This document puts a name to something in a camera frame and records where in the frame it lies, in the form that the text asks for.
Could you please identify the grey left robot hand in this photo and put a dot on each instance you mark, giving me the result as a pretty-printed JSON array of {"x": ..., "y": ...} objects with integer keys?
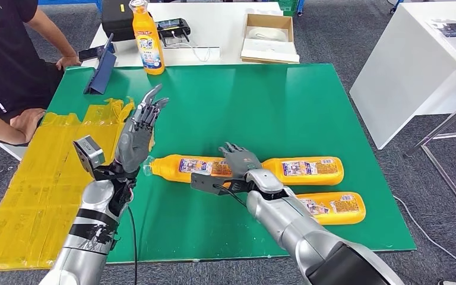
[{"x": 133, "y": 149}]

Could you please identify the person's left hand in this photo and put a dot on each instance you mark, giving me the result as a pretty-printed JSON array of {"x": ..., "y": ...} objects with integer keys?
[{"x": 68, "y": 63}]

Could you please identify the person's right hand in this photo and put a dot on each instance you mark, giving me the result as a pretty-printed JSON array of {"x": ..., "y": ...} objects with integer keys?
[{"x": 27, "y": 124}]

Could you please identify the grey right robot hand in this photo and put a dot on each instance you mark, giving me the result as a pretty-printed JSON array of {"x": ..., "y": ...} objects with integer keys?
[{"x": 243, "y": 161}]

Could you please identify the orange detergent bottle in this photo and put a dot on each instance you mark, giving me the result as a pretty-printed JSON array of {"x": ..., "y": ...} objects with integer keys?
[
  {"x": 310, "y": 179},
  {"x": 149, "y": 43},
  {"x": 338, "y": 216},
  {"x": 169, "y": 169}
]

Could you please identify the person's left forearm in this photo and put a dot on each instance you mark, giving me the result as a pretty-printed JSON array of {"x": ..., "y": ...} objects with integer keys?
[{"x": 51, "y": 35}]

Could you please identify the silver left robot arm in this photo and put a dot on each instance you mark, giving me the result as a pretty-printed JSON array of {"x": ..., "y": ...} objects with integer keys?
[{"x": 94, "y": 200}]

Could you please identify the black smartphone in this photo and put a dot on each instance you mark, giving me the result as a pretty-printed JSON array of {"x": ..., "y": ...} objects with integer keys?
[{"x": 90, "y": 53}]

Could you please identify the white seat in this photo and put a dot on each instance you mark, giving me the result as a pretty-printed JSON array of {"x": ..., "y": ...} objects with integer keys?
[{"x": 12, "y": 151}]

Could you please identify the tablet in blue case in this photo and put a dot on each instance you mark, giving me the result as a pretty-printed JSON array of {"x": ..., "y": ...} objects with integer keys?
[{"x": 103, "y": 74}]

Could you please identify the green table mat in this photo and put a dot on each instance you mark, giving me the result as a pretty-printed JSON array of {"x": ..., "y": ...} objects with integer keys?
[{"x": 232, "y": 110}]

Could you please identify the black carry case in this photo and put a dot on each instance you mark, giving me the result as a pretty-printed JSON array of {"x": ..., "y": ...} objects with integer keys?
[{"x": 116, "y": 19}]

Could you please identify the person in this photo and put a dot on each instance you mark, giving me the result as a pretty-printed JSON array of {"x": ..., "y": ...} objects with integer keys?
[{"x": 3, "y": 59}]

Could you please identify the yellow taped plastic sheet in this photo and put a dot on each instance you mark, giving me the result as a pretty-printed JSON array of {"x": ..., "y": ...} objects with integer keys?
[{"x": 35, "y": 204}]

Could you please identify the clear acrylic stand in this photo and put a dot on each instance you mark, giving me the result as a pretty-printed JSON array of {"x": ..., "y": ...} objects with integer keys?
[{"x": 190, "y": 54}]

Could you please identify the black remote controller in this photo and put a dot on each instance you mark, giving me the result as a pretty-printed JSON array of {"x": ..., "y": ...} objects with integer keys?
[{"x": 175, "y": 28}]

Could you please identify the white foam sheet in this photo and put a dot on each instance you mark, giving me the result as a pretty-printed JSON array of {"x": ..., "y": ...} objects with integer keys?
[{"x": 269, "y": 50}]

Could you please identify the white round pouch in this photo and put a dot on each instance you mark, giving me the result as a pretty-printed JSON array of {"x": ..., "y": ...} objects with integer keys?
[{"x": 267, "y": 34}]

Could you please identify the white table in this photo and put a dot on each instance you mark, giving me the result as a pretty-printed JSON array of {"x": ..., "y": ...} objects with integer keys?
[{"x": 220, "y": 23}]

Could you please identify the cardboard box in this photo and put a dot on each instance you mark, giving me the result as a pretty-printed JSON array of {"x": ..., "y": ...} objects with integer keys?
[{"x": 269, "y": 19}]

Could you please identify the green plastic crate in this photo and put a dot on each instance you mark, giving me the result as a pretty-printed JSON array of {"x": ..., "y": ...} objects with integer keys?
[{"x": 290, "y": 7}]

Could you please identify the white desk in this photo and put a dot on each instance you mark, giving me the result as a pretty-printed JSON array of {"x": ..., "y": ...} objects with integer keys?
[{"x": 401, "y": 71}]

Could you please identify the white floor adapter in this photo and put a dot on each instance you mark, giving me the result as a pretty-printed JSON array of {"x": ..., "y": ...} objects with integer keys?
[{"x": 450, "y": 282}]

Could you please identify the printed leaflet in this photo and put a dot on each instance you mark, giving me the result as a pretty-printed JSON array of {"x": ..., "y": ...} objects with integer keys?
[{"x": 454, "y": 32}]

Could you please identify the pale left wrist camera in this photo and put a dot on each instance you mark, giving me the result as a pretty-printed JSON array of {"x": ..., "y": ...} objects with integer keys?
[{"x": 88, "y": 153}]

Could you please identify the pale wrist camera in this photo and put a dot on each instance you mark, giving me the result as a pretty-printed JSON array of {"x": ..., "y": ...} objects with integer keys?
[
  {"x": 88, "y": 153},
  {"x": 204, "y": 184}
]

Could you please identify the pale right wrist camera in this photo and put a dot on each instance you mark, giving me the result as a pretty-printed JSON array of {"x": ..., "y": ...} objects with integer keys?
[{"x": 204, "y": 184}]

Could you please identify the blue metal post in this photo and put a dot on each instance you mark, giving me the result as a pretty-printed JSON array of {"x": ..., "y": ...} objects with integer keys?
[{"x": 301, "y": 7}]

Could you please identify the metal desk frame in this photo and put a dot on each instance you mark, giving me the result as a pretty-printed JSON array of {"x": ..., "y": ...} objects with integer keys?
[{"x": 442, "y": 126}]

